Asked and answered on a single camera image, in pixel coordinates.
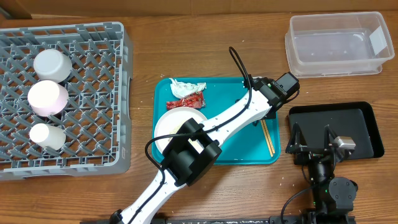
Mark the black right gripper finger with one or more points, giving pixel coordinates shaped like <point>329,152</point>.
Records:
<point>329,138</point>
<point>297,143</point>

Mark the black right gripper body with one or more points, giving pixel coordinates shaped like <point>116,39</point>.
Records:
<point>314,156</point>

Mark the wooden chopstick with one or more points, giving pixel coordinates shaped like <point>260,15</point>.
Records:
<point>271,140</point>
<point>266,134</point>

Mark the grey bowl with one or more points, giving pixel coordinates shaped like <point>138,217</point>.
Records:
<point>52,65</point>

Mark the cream white cup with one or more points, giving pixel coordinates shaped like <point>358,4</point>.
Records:
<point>46,135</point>

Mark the pink bowl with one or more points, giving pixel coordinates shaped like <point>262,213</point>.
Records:
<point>47,98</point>

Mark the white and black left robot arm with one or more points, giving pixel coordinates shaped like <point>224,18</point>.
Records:
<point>183,165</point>

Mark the black rectangular tray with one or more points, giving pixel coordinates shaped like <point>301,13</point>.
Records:
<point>354,119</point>

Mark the teal serving tray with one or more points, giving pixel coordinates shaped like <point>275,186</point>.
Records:
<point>248,146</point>

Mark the red snack wrapper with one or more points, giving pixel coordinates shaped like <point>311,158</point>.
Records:
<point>195,100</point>

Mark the clear plastic bin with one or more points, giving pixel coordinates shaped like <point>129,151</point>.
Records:
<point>338,44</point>

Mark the crumpled white napkin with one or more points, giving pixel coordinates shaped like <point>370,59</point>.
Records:
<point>181,90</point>

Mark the large white dirty plate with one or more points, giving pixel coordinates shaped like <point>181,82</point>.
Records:
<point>170,123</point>

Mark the grey plastic dish rack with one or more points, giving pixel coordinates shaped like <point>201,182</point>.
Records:
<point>96,119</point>

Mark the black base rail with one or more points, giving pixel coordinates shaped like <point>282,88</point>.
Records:
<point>271,220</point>

